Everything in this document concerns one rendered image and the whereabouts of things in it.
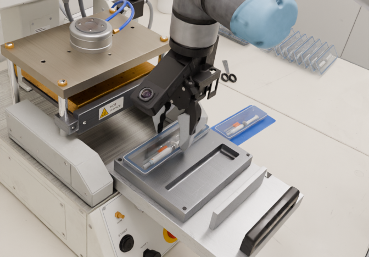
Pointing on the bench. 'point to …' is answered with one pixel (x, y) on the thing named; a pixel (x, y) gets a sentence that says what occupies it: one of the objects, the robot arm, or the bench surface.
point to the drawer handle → (269, 220)
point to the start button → (127, 244)
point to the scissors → (227, 73)
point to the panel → (133, 228)
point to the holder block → (190, 174)
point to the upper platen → (141, 70)
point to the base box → (54, 207)
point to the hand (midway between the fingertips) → (169, 139)
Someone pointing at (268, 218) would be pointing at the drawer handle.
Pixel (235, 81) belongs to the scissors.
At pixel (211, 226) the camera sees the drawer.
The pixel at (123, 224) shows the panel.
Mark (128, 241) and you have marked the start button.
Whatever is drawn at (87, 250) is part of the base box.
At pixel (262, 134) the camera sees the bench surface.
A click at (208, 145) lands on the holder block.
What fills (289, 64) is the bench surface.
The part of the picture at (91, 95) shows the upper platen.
